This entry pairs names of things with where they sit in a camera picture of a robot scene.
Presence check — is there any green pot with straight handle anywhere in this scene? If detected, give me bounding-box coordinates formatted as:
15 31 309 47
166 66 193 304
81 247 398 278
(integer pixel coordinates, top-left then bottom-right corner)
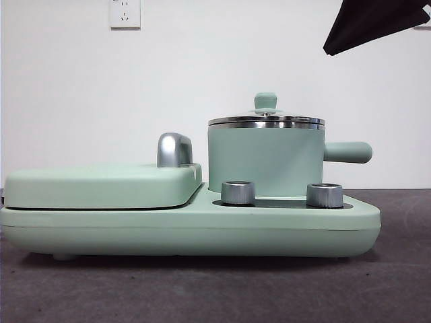
206 116 374 199

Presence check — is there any glass lid with green knob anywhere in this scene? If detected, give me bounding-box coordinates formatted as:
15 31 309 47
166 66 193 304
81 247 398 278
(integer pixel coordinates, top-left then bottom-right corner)
207 92 326 131

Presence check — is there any green breakfast machine base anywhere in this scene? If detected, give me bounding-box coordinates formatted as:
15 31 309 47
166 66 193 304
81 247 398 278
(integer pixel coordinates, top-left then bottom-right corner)
0 183 382 262

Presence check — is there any silver control knob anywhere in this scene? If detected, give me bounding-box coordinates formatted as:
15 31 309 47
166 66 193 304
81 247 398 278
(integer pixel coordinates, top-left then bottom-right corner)
306 182 344 207
220 180 256 207

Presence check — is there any green griddle cover silver handle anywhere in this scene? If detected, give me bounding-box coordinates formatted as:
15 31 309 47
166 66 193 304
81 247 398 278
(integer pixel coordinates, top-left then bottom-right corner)
2 132 203 211

